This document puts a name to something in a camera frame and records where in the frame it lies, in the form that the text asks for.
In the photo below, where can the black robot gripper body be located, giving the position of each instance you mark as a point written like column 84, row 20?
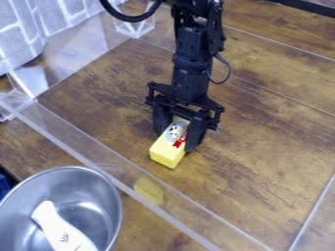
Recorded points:
column 186, row 95

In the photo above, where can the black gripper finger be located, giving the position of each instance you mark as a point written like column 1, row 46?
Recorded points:
column 195, row 133
column 162, row 119

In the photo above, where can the yellow butter block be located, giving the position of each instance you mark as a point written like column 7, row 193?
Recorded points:
column 168, row 148

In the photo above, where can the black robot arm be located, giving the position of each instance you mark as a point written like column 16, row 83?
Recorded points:
column 199, row 36

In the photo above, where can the clear acrylic barrier panel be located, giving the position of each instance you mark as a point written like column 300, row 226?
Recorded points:
column 255, row 189

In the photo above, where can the silver metal bowl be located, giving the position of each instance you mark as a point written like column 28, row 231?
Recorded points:
column 84, row 199

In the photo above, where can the grey brick pattern curtain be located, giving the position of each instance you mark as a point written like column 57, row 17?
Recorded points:
column 29, row 21

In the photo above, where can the blue object at edge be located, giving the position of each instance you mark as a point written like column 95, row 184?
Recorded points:
column 4, row 186

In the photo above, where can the white plastic spatula handle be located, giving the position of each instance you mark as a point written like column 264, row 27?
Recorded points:
column 63, row 236

